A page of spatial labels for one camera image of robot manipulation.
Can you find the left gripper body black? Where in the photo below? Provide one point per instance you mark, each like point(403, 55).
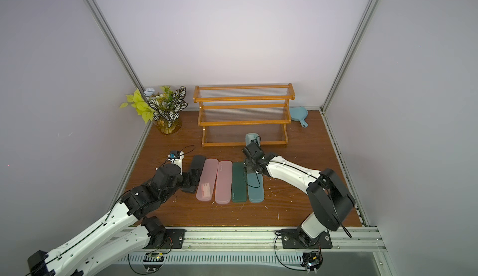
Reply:
point(182, 181)

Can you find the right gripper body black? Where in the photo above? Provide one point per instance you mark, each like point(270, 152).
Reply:
point(252, 151)

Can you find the teal pencil case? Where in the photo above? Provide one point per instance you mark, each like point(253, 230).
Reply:
point(252, 138)
point(256, 192)

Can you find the pink pencil case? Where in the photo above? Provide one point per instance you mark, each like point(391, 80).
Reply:
point(207, 180)
point(223, 186)

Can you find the dark green pencil case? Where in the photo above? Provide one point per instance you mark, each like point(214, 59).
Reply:
point(239, 186)

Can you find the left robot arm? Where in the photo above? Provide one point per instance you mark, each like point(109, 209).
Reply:
point(123, 229)

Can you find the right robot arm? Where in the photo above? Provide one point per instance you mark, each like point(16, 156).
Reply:
point(330, 199)

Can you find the orange wooden shelf rack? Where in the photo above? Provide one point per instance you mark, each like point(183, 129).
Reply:
point(227, 113)

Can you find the teal hand mirror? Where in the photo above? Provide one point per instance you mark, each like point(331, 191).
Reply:
point(299, 114)

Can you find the potted plant in vase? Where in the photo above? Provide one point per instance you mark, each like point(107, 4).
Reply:
point(162, 108)

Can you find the left electronics board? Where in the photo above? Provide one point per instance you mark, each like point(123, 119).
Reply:
point(153, 261)

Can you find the electronics board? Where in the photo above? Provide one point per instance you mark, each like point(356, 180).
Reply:
point(312, 261)
point(153, 261)

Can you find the right electronics board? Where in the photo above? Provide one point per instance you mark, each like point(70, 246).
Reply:
point(312, 261)

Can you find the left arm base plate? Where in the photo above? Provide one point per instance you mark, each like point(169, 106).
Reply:
point(169, 239)

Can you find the aluminium rail frame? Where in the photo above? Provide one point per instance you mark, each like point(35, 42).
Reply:
point(260, 246)

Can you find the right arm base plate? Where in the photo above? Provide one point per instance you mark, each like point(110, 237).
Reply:
point(298, 239)

